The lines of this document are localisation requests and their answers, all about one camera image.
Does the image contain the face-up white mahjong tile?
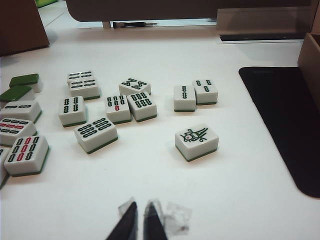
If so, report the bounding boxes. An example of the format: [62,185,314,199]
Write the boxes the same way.
[0,146,11,190]

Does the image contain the nine bamboo mahjong tile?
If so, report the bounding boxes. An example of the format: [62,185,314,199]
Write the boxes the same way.
[0,117,39,148]
[3,135,50,178]

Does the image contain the three bamboo mahjong tile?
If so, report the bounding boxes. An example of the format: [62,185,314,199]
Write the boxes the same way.
[0,100,43,125]
[192,78,219,106]

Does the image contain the black rectangular mat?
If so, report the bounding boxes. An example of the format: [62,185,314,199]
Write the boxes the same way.
[238,66,320,199]

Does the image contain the eight bamboo mahjong tile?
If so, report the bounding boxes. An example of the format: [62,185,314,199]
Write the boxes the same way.
[118,77,152,97]

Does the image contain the two bamboo mahjong tile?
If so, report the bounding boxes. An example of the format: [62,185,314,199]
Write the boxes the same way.
[173,84,197,113]

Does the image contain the green and white box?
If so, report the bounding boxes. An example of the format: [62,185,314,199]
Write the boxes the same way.
[34,0,55,8]

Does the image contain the closed brown cardboard box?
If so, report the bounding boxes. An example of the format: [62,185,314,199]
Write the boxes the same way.
[0,0,52,58]

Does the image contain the green-backed mahjong tile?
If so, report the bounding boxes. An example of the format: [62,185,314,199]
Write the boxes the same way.
[0,85,36,103]
[9,73,43,94]

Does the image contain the seven bamboo mahjong tile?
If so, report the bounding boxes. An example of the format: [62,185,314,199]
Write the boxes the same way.
[104,94,133,125]

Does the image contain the four bamboo mahjong tile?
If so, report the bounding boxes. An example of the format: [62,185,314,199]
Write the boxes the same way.
[58,95,89,128]

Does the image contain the brown paper box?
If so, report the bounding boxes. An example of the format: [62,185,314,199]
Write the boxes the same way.
[296,31,320,85]

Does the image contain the bird one bamboo mahjong tile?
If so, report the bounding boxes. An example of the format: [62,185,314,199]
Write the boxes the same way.
[174,122,220,163]

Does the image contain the black pen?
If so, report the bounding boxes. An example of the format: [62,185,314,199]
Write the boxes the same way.
[111,21,159,29]

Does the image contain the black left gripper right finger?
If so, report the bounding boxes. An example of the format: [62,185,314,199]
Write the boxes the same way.
[142,198,169,240]

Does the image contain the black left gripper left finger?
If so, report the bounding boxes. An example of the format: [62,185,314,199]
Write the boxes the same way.
[104,197,139,240]

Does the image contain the clear acrylic sign stand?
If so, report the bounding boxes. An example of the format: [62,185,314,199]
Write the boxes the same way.
[216,8,320,45]

